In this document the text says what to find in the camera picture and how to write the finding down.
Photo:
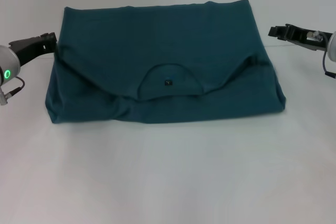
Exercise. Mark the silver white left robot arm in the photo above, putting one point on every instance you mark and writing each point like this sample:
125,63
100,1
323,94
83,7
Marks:
8,66

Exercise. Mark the teal FREE print T-shirt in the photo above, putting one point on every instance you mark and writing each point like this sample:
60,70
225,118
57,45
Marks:
162,51

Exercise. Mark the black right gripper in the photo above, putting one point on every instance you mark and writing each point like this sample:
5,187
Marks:
305,37

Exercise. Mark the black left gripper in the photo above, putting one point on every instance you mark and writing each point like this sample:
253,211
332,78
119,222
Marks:
27,48

